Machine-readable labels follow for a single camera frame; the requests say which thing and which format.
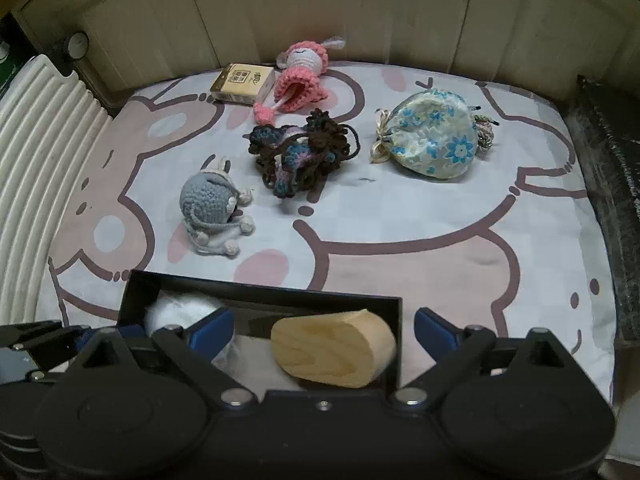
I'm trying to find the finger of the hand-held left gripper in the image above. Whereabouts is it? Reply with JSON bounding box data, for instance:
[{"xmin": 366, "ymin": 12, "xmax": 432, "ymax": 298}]
[
  {"xmin": 0, "ymin": 320, "xmax": 146, "ymax": 362},
  {"xmin": 0, "ymin": 355, "xmax": 76, "ymax": 386}
]

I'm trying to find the round white dial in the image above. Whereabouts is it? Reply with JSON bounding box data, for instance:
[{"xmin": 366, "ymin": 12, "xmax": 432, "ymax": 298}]
[{"xmin": 65, "ymin": 31, "xmax": 90, "ymax": 59}]

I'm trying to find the white fluffy ball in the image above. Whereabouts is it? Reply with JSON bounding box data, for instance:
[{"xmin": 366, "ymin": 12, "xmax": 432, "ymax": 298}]
[{"xmin": 144, "ymin": 292, "xmax": 236, "ymax": 361}]

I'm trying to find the green and white box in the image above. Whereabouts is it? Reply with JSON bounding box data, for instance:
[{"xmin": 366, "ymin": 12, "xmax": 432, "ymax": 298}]
[{"xmin": 0, "ymin": 35, "xmax": 26, "ymax": 81}]

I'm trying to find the yellow card box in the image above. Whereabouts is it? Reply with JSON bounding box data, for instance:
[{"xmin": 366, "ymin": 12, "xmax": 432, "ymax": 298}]
[{"xmin": 209, "ymin": 62, "xmax": 277, "ymax": 107}]

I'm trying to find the blue floral drawstring pouch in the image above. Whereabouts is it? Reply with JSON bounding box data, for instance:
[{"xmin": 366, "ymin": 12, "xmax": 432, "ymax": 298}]
[{"xmin": 370, "ymin": 87, "xmax": 501, "ymax": 179}]

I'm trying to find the printed cartoon blanket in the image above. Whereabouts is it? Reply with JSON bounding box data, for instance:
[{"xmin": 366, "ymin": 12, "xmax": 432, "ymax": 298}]
[{"xmin": 47, "ymin": 62, "xmax": 616, "ymax": 411}]

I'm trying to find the cream cabinet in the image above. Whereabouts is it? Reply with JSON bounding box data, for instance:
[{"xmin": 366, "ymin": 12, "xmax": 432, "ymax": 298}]
[{"xmin": 10, "ymin": 0, "xmax": 640, "ymax": 106}]

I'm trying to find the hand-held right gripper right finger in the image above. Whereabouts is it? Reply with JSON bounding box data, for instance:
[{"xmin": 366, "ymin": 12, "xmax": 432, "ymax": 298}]
[{"xmin": 394, "ymin": 306, "xmax": 568, "ymax": 407}]

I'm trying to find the black speckled cushion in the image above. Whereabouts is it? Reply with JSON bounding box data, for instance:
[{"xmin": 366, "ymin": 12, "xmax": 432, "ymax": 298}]
[{"xmin": 565, "ymin": 74, "xmax": 640, "ymax": 346}]

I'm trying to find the grey crochet bunny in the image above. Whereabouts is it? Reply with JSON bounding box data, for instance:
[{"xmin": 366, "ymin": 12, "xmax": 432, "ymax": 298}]
[{"xmin": 180, "ymin": 156, "xmax": 257, "ymax": 258}]

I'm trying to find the black box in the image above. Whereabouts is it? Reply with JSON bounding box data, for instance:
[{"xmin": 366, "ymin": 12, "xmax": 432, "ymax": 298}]
[{"xmin": 117, "ymin": 270, "xmax": 403, "ymax": 396}]

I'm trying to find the dark brown crochet yarn piece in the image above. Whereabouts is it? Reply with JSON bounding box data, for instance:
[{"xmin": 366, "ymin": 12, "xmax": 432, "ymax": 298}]
[{"xmin": 247, "ymin": 108, "xmax": 361, "ymax": 204}]

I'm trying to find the white ribbed quilt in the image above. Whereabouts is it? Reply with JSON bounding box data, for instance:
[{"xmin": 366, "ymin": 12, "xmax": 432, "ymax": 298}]
[{"xmin": 0, "ymin": 55, "xmax": 131, "ymax": 326}]

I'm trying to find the wooden block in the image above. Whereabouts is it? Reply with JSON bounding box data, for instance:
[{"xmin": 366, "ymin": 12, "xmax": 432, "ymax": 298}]
[{"xmin": 270, "ymin": 309, "xmax": 398, "ymax": 390}]

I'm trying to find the pink crochet doll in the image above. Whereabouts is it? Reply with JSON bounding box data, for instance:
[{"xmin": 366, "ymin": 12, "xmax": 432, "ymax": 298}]
[{"xmin": 252, "ymin": 36, "xmax": 346, "ymax": 125}]

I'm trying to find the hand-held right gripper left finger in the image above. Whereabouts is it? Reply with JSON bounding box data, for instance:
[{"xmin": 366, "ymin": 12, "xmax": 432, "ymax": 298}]
[{"xmin": 75, "ymin": 306, "xmax": 258, "ymax": 407}]

